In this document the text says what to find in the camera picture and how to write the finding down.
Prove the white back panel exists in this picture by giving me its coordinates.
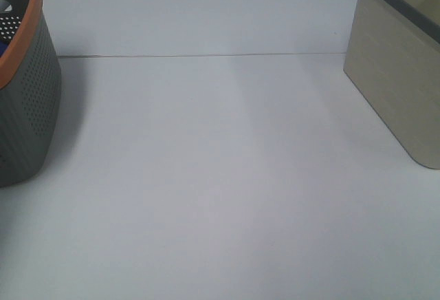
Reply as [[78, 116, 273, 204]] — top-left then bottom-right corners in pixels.
[[43, 0, 357, 56]]

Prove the beige storage bin grey rim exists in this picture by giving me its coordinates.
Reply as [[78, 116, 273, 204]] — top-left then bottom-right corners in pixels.
[[343, 0, 439, 170]]

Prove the grey perforated basket orange rim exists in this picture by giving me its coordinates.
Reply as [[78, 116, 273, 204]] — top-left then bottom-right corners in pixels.
[[1, 0, 62, 187]]

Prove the blue cloth in basket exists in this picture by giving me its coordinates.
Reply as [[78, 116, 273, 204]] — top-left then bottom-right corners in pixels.
[[0, 40, 11, 65]]

